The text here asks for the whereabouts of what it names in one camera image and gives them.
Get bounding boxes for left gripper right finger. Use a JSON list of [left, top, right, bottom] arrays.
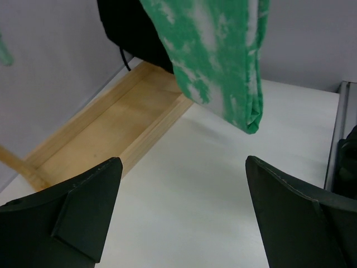
[[245, 156, 356, 267]]

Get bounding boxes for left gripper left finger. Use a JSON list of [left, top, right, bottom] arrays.
[[1, 157, 123, 267]]

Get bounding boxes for green white tie-dye trousers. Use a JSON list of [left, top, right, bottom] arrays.
[[141, 1, 269, 134]]

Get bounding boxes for black garment on hanger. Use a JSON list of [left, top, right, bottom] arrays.
[[97, 0, 173, 74]]

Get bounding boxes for wooden clothes rack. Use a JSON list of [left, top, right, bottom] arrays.
[[1, 62, 192, 191]]

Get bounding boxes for grey corner wall profile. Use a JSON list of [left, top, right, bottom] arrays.
[[324, 81, 356, 191]]

